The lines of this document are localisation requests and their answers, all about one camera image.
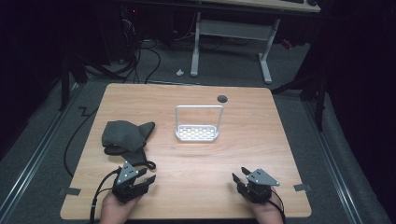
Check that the round black table grommet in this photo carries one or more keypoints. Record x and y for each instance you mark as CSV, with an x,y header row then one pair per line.
x,y
222,99

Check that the small red object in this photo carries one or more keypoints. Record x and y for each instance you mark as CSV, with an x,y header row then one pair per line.
x,y
287,44

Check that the black metal stand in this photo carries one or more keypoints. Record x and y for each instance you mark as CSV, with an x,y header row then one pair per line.
x,y
320,102
64,81

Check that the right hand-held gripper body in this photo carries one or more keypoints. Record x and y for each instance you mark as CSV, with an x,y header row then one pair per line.
x,y
260,182

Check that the person's right hand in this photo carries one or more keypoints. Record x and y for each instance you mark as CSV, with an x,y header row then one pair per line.
x,y
267,213

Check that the wooden desk with white legs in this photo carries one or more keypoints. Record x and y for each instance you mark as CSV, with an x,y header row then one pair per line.
x,y
236,29

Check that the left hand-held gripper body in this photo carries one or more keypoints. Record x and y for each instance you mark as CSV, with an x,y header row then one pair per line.
x,y
127,174

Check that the white towel rack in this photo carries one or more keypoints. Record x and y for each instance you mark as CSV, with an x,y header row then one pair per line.
x,y
196,139

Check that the grey towel with black hem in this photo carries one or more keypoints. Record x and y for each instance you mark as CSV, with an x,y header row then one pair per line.
x,y
124,135

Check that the metal floor rail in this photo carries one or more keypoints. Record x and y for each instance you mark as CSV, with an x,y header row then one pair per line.
x,y
34,161
334,168

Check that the crumpled white paper scrap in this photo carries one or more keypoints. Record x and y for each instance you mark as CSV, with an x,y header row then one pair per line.
x,y
180,72

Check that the person's left hand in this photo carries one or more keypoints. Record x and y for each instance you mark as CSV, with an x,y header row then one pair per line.
x,y
113,211

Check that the grey tape piece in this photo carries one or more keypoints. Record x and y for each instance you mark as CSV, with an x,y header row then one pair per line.
x,y
73,191
302,187

